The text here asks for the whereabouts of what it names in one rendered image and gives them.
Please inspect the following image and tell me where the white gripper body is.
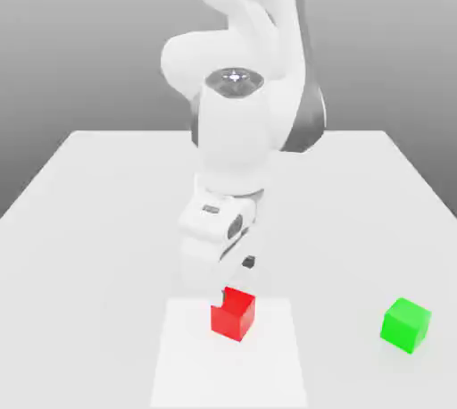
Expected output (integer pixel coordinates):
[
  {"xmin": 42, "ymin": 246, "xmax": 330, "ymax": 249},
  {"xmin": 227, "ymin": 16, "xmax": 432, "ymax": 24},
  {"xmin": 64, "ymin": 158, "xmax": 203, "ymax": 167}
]
[{"xmin": 179, "ymin": 232, "xmax": 252, "ymax": 293}]

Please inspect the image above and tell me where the small red cube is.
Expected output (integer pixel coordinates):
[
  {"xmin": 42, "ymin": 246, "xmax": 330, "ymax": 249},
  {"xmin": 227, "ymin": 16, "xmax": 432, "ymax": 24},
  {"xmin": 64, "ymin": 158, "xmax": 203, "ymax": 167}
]
[{"xmin": 210, "ymin": 286, "xmax": 257, "ymax": 343}]

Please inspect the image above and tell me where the small green cube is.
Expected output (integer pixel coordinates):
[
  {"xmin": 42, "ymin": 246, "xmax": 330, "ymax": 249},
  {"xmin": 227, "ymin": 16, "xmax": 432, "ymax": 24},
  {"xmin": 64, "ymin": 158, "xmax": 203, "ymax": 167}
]
[{"xmin": 379, "ymin": 296, "xmax": 433, "ymax": 355}]

